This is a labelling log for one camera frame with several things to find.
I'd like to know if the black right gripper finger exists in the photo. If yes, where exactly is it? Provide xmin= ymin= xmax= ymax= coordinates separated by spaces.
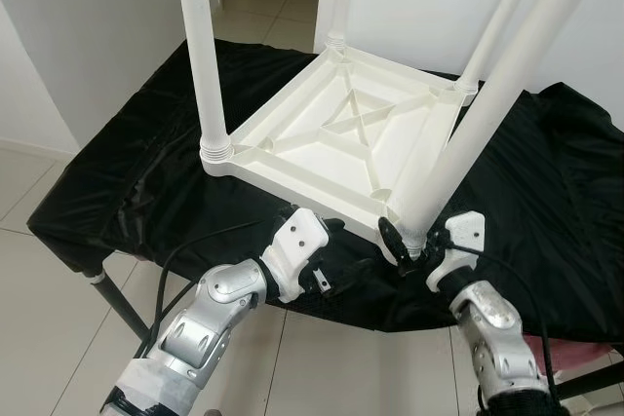
xmin=377 ymin=218 xmax=417 ymax=268

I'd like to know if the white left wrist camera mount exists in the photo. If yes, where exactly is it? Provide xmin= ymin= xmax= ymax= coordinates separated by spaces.
xmin=259 ymin=208 xmax=334 ymax=304

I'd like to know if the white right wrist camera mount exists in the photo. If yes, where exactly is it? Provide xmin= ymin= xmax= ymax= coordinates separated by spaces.
xmin=425 ymin=210 xmax=488 ymax=293

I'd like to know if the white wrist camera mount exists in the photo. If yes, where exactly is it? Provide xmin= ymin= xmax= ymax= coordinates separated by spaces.
xmin=259 ymin=208 xmax=334 ymax=304
xmin=425 ymin=210 xmax=488 ymax=293

